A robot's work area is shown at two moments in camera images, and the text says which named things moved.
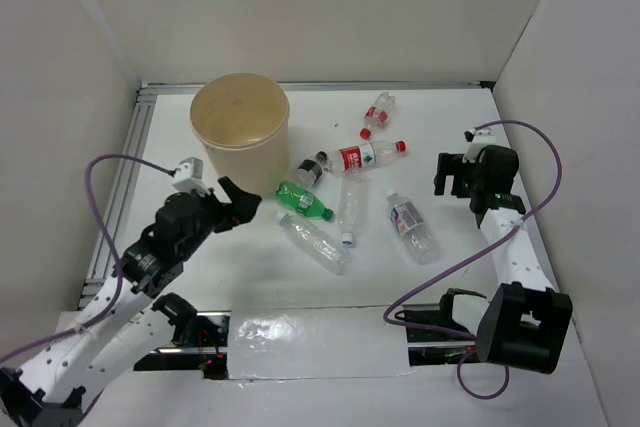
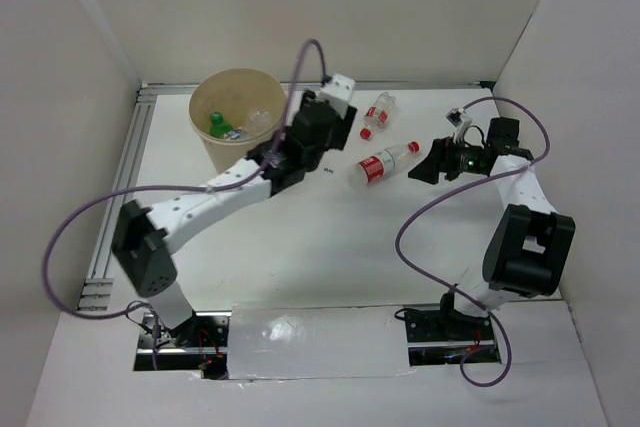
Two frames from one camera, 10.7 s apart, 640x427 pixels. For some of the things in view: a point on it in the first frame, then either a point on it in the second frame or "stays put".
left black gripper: x=242 y=208 -> x=341 y=129
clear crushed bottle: x=317 y=243 -> x=259 y=120
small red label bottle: x=378 y=114 stays put
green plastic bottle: x=303 y=201 -> x=218 y=127
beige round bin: x=242 y=121 stays put
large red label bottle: x=362 y=156 -> x=381 y=164
